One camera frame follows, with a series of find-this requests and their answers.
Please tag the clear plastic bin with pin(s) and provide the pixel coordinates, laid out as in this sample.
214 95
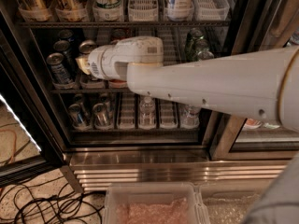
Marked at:
228 202
155 203

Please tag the left water bottle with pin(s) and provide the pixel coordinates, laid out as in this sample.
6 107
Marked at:
147 113

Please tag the open fridge door left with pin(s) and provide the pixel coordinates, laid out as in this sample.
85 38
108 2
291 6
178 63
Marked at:
20 104

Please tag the right clear plastic bin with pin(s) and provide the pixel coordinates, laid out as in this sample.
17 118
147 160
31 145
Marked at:
228 202

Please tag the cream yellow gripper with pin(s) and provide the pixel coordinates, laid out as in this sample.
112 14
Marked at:
99 62

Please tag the orange soda can rear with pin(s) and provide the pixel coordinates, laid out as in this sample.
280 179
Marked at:
118 34

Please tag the water bottle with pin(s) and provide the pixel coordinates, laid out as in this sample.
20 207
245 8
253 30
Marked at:
189 116
147 113

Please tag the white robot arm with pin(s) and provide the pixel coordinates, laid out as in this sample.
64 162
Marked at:
262 85

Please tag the green soda can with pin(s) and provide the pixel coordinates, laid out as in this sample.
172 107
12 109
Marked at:
198 47
193 35
204 55

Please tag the bottom left silver can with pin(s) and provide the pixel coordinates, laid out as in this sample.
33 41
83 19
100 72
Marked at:
77 116

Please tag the left clear plastic bin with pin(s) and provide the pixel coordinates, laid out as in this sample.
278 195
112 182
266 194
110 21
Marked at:
155 203

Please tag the green soda can rear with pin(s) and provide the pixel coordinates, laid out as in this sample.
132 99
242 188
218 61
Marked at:
193 35

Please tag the right fridge glass door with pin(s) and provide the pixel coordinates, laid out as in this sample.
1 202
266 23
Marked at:
256 25

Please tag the silver can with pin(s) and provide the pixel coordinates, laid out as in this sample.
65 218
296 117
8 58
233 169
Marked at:
77 116
101 115

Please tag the orange soda can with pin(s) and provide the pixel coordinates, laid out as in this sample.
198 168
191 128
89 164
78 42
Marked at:
117 84
118 34

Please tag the orange soda can front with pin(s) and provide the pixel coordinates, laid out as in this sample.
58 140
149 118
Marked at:
117 84

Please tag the green soda can middle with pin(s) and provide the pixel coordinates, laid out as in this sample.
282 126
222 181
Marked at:
198 47

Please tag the green soda can front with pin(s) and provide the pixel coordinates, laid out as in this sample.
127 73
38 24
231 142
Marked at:
204 55

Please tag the pepsi can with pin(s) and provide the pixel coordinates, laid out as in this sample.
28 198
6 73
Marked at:
86 47
65 48
61 75
67 35

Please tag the right water bottle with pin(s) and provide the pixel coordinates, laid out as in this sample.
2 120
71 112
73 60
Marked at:
189 116

